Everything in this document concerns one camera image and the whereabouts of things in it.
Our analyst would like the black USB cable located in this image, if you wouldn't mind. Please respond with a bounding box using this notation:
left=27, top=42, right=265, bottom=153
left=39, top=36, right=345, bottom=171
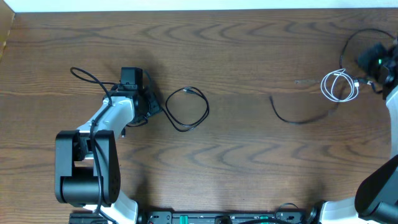
left=121, top=86, right=210, bottom=138
left=269, top=71, right=374, bottom=125

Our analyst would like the white USB cable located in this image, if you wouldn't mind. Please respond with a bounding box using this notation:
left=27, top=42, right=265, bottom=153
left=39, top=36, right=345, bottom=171
left=320, top=68, right=361, bottom=103

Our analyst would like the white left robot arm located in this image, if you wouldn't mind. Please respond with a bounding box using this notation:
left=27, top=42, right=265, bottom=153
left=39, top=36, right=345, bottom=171
left=55, top=67, right=159, bottom=223

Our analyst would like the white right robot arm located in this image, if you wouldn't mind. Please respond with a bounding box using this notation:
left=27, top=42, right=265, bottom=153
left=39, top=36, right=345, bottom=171
left=310, top=42, right=397, bottom=223

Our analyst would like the brown cardboard sheet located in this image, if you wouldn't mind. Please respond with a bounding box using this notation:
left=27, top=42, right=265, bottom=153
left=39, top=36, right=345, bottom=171
left=0, top=0, right=15, bottom=57

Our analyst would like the white back wall board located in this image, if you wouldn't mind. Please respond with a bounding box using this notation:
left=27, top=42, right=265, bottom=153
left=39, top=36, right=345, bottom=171
left=4, top=0, right=397, bottom=12

